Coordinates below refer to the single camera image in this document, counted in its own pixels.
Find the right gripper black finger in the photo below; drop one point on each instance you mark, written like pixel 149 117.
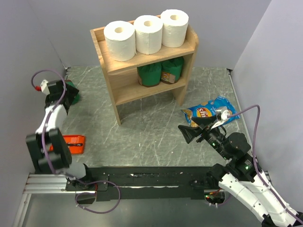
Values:
pixel 204 120
pixel 190 133

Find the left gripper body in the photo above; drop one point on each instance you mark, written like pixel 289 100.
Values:
pixel 48 100

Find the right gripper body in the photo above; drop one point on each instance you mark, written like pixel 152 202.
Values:
pixel 213 136

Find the green roll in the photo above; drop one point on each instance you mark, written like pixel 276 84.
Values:
pixel 149 75
pixel 73 92
pixel 171 70

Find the white paper towel roll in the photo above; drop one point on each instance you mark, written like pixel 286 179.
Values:
pixel 148 34

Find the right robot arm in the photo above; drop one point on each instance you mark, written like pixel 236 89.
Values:
pixel 242 177

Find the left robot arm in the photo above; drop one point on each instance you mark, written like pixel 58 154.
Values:
pixel 47 147

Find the wooden two-tier shelf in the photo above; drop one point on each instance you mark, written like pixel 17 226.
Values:
pixel 122 79

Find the blue Lay's chips bag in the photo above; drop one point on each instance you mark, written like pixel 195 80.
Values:
pixel 207 109

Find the orange flat package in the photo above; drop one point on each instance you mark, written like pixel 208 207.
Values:
pixel 69 143

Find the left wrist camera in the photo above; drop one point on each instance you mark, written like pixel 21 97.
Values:
pixel 43 87

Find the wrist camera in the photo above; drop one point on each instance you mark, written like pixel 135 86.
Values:
pixel 43 87
pixel 222 114

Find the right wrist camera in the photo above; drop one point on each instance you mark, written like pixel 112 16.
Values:
pixel 222 114

